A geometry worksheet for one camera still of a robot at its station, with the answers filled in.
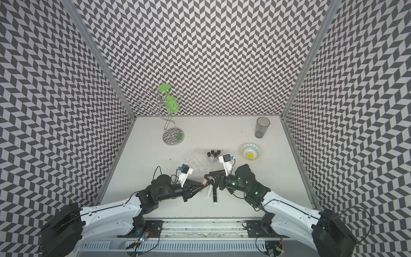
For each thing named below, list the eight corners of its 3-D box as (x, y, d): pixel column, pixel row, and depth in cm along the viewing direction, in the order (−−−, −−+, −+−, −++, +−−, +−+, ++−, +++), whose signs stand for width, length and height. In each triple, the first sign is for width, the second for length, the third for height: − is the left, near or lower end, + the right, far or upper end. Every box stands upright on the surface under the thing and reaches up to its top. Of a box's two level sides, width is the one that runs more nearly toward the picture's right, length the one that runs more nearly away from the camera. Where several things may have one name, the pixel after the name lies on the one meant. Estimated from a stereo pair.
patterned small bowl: (242, 159, 98) (243, 155, 94) (241, 148, 104) (242, 143, 100) (259, 159, 98) (261, 155, 94) (256, 148, 104) (258, 143, 100)
